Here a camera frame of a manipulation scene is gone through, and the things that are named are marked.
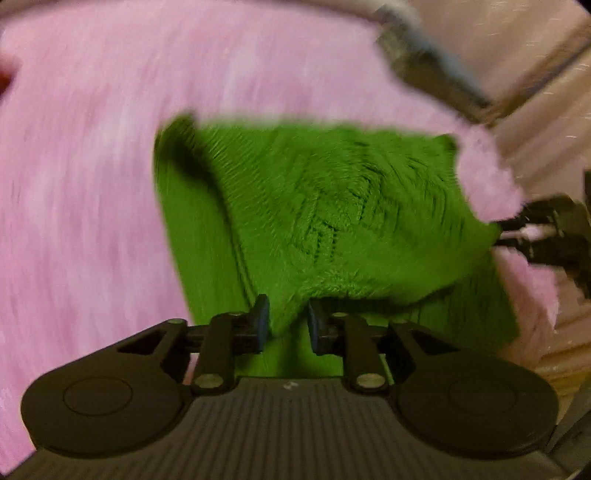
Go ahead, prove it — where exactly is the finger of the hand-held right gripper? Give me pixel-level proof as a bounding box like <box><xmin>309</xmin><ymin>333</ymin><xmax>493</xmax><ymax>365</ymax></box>
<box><xmin>496</xmin><ymin>196</ymin><xmax>578</xmax><ymax>268</ymax></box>

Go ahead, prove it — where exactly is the green knitted sweater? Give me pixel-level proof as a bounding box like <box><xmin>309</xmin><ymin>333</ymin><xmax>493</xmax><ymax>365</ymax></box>
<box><xmin>154</xmin><ymin>113</ymin><xmax>520</xmax><ymax>381</ymax></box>

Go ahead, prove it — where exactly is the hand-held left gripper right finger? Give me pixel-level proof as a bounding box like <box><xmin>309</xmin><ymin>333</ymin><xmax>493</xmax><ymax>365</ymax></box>
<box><xmin>307</xmin><ymin>299</ymin><xmax>467</xmax><ymax>394</ymax></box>

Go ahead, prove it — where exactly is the pink floral blanket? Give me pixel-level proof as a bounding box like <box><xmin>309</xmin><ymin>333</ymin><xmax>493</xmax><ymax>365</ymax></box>
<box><xmin>0</xmin><ymin>9</ymin><xmax>561</xmax><ymax>462</ymax></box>

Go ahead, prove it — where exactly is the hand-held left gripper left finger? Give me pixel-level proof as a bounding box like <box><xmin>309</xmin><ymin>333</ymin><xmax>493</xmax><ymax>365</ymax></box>
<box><xmin>115</xmin><ymin>294</ymin><xmax>271</xmax><ymax>394</ymax></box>

